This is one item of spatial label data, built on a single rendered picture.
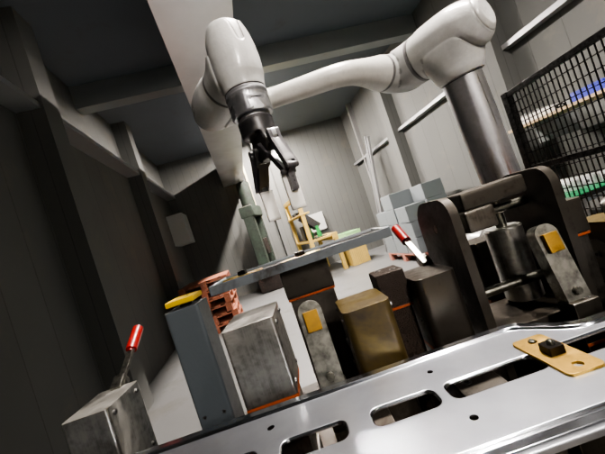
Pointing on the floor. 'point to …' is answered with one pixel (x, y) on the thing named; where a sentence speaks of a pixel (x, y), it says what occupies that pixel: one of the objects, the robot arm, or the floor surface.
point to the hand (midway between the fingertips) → (284, 210)
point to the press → (253, 220)
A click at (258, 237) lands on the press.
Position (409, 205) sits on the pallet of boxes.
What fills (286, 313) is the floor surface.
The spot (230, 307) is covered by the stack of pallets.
